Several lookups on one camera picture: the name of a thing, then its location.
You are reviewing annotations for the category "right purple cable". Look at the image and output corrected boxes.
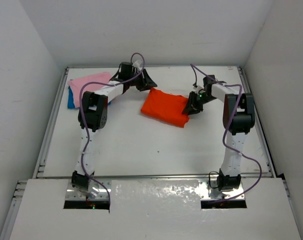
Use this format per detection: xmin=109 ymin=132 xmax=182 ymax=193
xmin=189 ymin=63 xmax=263 ymax=202

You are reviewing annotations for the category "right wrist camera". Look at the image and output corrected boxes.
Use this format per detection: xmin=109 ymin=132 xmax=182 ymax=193
xmin=193 ymin=85 xmax=204 ymax=95

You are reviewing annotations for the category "metal base plate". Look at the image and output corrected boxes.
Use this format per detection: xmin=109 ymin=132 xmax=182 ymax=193
xmin=198 ymin=178 xmax=245 ymax=201
xmin=65 ymin=181 xmax=111 ymax=201

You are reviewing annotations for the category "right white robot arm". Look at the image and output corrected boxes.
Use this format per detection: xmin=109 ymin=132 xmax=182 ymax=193
xmin=182 ymin=75 xmax=256 ymax=191

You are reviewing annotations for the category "right aluminium frame rail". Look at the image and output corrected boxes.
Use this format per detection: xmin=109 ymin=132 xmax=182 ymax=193
xmin=237 ymin=66 xmax=286 ymax=182

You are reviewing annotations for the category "folded pink t shirt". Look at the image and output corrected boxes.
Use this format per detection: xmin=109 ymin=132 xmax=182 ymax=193
xmin=67 ymin=71 xmax=112 ymax=106

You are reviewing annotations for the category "left aluminium frame rail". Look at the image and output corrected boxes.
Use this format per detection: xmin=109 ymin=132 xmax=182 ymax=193
xmin=32 ymin=67 xmax=69 ymax=179

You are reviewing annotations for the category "orange t shirt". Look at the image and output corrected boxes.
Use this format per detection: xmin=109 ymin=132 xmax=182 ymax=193
xmin=140 ymin=88 xmax=190 ymax=128

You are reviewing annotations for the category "black looped wire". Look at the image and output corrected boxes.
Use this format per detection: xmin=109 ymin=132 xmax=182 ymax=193
xmin=208 ymin=170 xmax=220 ymax=190

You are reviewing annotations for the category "purple cable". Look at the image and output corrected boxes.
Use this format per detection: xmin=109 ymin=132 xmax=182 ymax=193
xmin=77 ymin=52 xmax=146 ymax=206
xmin=189 ymin=63 xmax=263 ymax=202

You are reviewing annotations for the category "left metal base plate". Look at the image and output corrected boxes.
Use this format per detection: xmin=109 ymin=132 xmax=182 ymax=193
xmin=65 ymin=181 xmax=111 ymax=201

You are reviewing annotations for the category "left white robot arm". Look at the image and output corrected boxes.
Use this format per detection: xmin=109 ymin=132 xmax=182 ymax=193
xmin=71 ymin=62 xmax=157 ymax=194

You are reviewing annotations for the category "folded blue t shirt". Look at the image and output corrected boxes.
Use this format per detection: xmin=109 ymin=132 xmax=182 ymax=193
xmin=67 ymin=84 xmax=107 ymax=109

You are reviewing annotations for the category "aluminium frame rail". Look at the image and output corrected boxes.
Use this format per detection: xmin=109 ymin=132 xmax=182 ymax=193
xmin=94 ymin=172 xmax=274 ymax=180
xmin=237 ymin=66 xmax=286 ymax=182
xmin=32 ymin=67 xmax=69 ymax=179

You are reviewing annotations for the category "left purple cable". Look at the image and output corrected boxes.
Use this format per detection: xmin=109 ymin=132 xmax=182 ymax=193
xmin=77 ymin=52 xmax=146 ymax=206

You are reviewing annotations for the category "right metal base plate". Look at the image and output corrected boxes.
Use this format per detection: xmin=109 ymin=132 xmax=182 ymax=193
xmin=198 ymin=178 xmax=245 ymax=201

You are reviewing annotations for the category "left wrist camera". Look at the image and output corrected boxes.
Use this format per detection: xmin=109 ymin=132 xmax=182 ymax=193
xmin=132 ymin=60 xmax=144 ymax=69

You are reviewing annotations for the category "front aluminium frame rail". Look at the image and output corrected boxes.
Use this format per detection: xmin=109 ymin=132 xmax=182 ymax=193
xmin=94 ymin=172 xmax=274 ymax=180

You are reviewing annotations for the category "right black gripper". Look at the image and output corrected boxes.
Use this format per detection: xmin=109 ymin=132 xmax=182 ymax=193
xmin=183 ymin=91 xmax=217 ymax=116

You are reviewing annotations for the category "white front cover board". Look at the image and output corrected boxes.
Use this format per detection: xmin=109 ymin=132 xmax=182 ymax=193
xmin=10 ymin=178 xmax=300 ymax=240

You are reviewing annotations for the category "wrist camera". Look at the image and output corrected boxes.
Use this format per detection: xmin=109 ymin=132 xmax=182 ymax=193
xmin=193 ymin=85 xmax=204 ymax=95
xmin=132 ymin=60 xmax=144 ymax=69

